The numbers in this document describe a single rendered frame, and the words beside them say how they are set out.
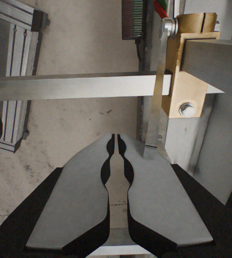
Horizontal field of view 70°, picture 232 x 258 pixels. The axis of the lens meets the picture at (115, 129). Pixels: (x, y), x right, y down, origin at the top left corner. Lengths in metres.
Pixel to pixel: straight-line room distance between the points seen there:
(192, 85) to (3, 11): 0.87
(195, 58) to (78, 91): 0.16
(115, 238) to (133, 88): 0.25
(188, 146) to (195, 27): 0.47
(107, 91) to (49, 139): 1.19
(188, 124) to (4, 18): 0.88
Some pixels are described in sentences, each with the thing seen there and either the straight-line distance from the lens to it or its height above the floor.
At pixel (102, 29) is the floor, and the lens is 1.10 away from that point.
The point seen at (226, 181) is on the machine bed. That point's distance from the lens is 0.58.
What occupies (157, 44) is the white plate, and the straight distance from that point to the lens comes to 0.35.
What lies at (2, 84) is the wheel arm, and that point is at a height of 0.86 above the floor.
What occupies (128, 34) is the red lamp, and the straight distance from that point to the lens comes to 0.40.
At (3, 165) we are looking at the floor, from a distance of 1.76.
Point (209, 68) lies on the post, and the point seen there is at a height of 0.94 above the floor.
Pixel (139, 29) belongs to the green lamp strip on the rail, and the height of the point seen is 0.70.
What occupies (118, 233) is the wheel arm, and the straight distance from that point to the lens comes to 0.34.
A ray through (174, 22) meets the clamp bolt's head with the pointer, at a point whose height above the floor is 0.85.
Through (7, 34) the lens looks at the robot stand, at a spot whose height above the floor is 0.21.
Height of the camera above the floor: 1.10
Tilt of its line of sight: 60 degrees down
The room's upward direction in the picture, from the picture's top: 178 degrees clockwise
